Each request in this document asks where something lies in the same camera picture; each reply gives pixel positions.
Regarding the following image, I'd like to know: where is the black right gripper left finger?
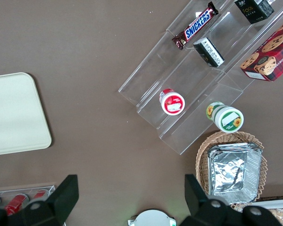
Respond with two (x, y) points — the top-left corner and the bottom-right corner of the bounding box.
(0, 174), (80, 226)

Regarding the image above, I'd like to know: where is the clear acrylic can holder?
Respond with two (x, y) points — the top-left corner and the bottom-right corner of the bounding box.
(0, 185), (56, 214)

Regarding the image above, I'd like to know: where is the cream rectangular tray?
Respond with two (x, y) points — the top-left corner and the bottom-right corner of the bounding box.
(0, 72), (52, 156)

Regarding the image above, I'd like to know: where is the red lidded yogurt cup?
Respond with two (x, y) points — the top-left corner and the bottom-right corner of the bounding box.
(158, 88), (185, 116)

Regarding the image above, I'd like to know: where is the small wicker basket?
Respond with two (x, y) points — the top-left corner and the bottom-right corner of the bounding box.
(195, 130), (268, 210)

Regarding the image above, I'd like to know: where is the Snickers chocolate bar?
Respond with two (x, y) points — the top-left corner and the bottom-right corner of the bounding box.
(171, 1), (219, 51)

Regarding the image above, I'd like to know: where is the clear acrylic stepped shelf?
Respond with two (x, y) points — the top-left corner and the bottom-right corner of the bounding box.
(117, 29), (245, 155)
(166, 0), (283, 92)

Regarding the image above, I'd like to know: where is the red tartan cookie box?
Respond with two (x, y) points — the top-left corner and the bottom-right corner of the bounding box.
(240, 16), (283, 82)

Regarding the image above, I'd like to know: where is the aluminium foil tray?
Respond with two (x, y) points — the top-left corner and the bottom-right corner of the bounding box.
(207, 142), (263, 205)

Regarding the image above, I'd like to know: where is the small black box white label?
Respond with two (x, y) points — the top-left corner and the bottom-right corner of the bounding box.
(192, 37), (225, 68)

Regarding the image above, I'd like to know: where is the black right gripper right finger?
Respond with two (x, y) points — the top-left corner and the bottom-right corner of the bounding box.
(179, 174), (283, 226)

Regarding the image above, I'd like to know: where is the black box gold lettering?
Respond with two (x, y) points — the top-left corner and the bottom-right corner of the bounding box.
(233, 0), (275, 24)

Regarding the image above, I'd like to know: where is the green sunflower lidded cup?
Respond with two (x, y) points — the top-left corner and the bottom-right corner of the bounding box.
(206, 101), (244, 133)

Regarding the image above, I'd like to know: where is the white round device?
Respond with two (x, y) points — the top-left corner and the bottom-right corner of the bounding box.
(128, 209), (176, 226)

